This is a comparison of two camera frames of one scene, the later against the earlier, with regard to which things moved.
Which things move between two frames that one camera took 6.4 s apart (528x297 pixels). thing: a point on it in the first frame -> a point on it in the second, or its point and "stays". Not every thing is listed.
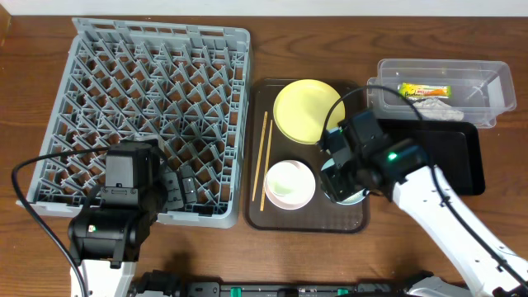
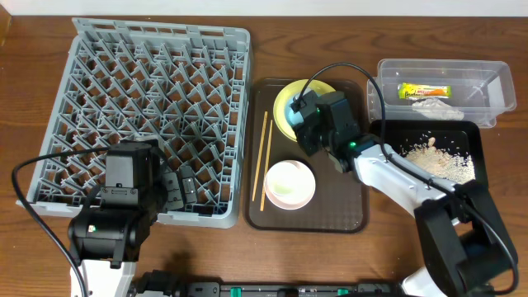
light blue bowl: x=355 y=198 -> x=294 y=119
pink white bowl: x=289 y=185 stays
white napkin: x=433 y=109 stays
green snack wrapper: x=410 y=91 stays
